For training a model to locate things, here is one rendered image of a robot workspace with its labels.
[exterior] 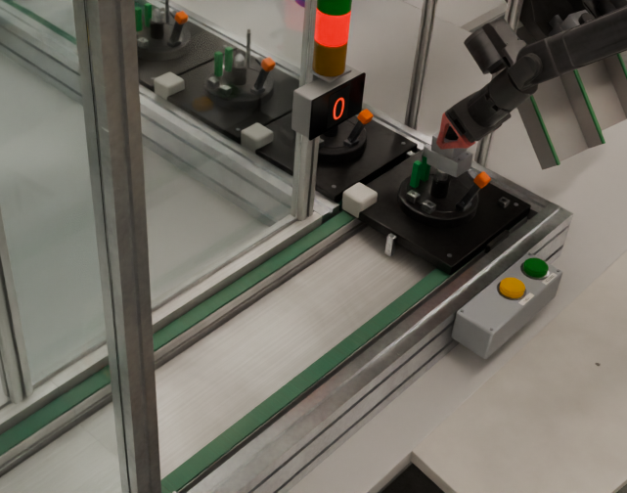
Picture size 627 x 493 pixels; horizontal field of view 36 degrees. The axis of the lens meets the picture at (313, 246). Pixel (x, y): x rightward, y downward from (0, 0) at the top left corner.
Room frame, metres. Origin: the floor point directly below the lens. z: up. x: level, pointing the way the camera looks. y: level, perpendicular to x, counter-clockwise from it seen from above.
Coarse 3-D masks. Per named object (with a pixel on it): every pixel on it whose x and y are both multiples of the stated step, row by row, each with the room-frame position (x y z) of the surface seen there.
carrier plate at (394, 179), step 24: (408, 168) 1.47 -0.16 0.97; (432, 168) 1.47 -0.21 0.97; (384, 192) 1.39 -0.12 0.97; (480, 192) 1.42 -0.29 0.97; (504, 192) 1.42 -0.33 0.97; (360, 216) 1.33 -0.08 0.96; (384, 216) 1.32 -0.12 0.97; (480, 216) 1.34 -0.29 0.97; (504, 216) 1.35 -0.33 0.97; (408, 240) 1.26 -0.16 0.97; (432, 240) 1.27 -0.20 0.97; (456, 240) 1.27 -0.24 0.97; (480, 240) 1.28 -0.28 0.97; (432, 264) 1.23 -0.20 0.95; (456, 264) 1.21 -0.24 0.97
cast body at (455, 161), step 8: (448, 128) 1.38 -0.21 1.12; (432, 136) 1.37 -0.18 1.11; (448, 136) 1.36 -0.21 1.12; (456, 136) 1.36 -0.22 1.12; (432, 144) 1.37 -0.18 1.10; (424, 152) 1.40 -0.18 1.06; (432, 152) 1.36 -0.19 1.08; (440, 152) 1.35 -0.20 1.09; (448, 152) 1.35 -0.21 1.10; (456, 152) 1.35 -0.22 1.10; (464, 152) 1.37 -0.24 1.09; (432, 160) 1.36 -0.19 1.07; (440, 160) 1.35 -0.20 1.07; (448, 160) 1.34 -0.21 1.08; (456, 160) 1.34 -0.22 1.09; (464, 160) 1.34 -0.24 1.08; (440, 168) 1.35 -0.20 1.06; (448, 168) 1.34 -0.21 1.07; (456, 168) 1.33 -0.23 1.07; (464, 168) 1.35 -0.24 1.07; (456, 176) 1.33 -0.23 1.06
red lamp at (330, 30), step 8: (320, 16) 1.28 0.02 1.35; (328, 16) 1.28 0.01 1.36; (336, 16) 1.28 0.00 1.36; (344, 16) 1.28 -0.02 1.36; (320, 24) 1.28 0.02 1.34; (328, 24) 1.28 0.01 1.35; (336, 24) 1.28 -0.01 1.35; (344, 24) 1.28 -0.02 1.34; (320, 32) 1.28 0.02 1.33; (328, 32) 1.28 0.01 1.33; (336, 32) 1.28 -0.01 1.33; (344, 32) 1.28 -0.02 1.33; (320, 40) 1.28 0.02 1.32; (328, 40) 1.28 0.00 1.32; (336, 40) 1.28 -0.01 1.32; (344, 40) 1.28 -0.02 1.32
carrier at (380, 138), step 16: (336, 128) 1.53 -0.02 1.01; (352, 128) 1.55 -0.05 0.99; (368, 128) 1.59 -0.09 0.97; (384, 128) 1.59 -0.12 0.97; (320, 144) 1.47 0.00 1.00; (336, 144) 1.50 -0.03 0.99; (352, 144) 1.49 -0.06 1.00; (368, 144) 1.54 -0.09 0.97; (384, 144) 1.54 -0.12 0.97; (400, 144) 1.54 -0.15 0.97; (416, 144) 1.55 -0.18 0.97; (320, 160) 1.46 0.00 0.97; (336, 160) 1.47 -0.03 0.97; (352, 160) 1.48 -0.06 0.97; (368, 160) 1.48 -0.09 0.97; (384, 160) 1.49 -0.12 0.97; (400, 160) 1.51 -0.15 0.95; (320, 176) 1.42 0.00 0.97; (336, 176) 1.42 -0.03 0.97; (352, 176) 1.43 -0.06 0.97; (368, 176) 1.44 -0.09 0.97; (320, 192) 1.39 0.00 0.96; (336, 192) 1.38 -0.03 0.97
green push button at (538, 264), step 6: (528, 258) 1.24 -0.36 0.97; (534, 258) 1.24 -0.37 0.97; (528, 264) 1.23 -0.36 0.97; (534, 264) 1.23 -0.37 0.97; (540, 264) 1.23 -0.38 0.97; (546, 264) 1.23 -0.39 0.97; (528, 270) 1.21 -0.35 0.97; (534, 270) 1.21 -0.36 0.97; (540, 270) 1.21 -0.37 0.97; (546, 270) 1.22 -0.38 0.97; (534, 276) 1.21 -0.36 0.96; (540, 276) 1.21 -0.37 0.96
